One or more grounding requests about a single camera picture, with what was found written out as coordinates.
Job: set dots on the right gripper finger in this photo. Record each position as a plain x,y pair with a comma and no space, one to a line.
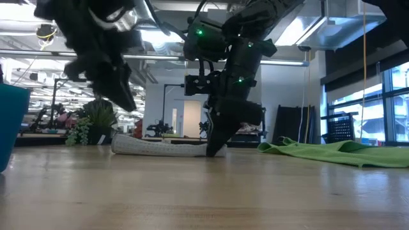
228,132
214,134

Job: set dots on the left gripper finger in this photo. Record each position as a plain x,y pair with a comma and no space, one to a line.
112,89
124,80

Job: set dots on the grey microfiber towel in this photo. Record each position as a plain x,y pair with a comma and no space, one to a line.
153,147

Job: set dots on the green microfiber towel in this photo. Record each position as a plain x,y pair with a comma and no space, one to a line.
335,154

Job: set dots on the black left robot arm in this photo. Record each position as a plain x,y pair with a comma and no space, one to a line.
73,19

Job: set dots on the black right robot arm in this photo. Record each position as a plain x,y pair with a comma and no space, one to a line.
255,19

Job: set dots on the black background robot arm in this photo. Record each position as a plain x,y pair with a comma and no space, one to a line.
158,129

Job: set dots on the pink cloth pile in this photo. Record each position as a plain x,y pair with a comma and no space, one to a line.
250,128

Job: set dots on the pale background door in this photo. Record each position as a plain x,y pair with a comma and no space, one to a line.
191,118

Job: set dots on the small potted artificial plant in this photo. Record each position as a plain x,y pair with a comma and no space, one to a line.
99,118

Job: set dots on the black equipment stand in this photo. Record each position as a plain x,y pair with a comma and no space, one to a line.
263,127

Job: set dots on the wooden background table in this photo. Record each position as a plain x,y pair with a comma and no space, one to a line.
179,139

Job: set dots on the red background object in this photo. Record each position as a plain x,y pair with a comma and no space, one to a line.
138,129

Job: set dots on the black leaning panel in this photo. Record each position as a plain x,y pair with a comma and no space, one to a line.
289,123

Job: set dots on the blue plastic tray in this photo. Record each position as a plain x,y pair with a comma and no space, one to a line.
12,127

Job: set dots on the black perforated cart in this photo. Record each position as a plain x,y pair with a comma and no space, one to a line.
340,129

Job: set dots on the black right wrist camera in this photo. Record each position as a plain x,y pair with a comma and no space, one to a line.
199,84

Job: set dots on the black gantry frame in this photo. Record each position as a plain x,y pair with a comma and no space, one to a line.
164,105
54,96

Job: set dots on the black aluminium table frame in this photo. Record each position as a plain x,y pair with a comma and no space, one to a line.
41,142

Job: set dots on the rectangular metal ceiling duct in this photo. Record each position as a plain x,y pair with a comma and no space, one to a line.
335,32

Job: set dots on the dark window frame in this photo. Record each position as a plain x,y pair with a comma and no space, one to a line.
387,105

